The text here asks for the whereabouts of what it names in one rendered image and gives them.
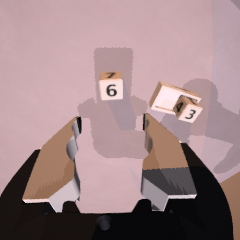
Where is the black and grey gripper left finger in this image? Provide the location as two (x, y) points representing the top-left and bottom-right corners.
(0, 116), (81, 240)

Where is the white number cube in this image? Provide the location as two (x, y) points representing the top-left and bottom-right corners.
(173, 94), (202, 123)
(99, 71), (123, 100)

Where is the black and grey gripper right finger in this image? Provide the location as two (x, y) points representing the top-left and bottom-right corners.
(141, 113), (234, 240)

